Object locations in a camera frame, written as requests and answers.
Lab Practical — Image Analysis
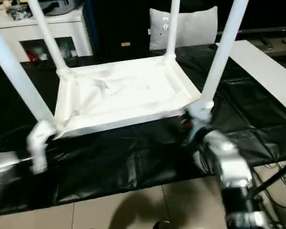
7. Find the white plastic table leg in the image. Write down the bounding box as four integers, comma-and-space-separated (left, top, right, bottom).
0, 16, 57, 134
165, 0, 181, 60
201, 0, 250, 108
28, 0, 69, 72

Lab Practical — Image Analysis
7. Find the black mat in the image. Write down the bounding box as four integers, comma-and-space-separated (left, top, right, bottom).
0, 44, 286, 215

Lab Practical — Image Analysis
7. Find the white flat board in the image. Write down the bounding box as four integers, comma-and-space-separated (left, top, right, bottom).
215, 40, 286, 113

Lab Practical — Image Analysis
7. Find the grey cushion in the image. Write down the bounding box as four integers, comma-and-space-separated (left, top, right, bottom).
149, 6, 218, 51

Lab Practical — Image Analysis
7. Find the black pole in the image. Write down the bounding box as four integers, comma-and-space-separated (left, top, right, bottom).
252, 162, 286, 194

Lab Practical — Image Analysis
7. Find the black cabinet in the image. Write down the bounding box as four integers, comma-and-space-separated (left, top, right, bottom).
82, 0, 172, 58

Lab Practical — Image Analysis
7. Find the white cabinet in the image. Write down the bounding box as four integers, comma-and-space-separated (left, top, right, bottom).
0, 7, 92, 63

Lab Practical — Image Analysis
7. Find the dark bag on cabinet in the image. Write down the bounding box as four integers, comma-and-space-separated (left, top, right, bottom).
41, 0, 84, 16

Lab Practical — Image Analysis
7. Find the dark clutter pile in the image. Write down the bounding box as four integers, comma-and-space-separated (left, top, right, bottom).
9, 8, 29, 21

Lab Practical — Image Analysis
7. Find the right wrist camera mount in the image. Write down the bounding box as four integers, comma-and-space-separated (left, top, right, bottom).
187, 102, 213, 134

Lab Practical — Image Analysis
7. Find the grey floor cable bundle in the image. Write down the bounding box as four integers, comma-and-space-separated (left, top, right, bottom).
255, 162, 286, 215

